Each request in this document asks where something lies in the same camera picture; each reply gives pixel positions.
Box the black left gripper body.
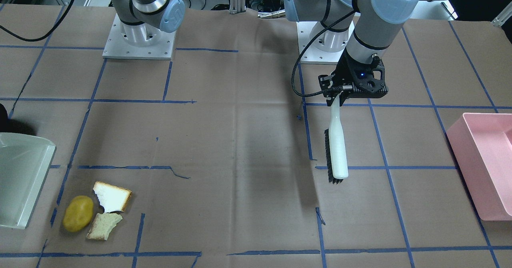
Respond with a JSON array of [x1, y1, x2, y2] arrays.
[[318, 52, 389, 100]]

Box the white hand brush black bristles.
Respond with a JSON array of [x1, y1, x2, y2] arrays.
[[325, 95, 348, 184]]

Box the white bread slice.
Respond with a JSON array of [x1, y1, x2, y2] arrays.
[[93, 181, 133, 213]]

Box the brown bread slice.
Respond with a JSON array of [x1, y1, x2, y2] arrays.
[[86, 213, 123, 241]]

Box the yellow potato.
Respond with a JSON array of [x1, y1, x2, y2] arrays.
[[62, 195, 94, 233]]

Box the pale green plastic dustpan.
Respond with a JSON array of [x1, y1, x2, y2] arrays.
[[0, 132, 56, 229]]

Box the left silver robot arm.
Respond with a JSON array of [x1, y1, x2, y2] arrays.
[[284, 0, 442, 106]]

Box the pink plastic bin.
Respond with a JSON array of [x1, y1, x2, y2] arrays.
[[447, 112, 512, 221]]

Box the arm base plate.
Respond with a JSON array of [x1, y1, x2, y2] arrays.
[[296, 21, 354, 64], [102, 15, 176, 60]]

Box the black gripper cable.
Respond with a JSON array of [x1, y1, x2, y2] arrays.
[[291, 11, 356, 98]]

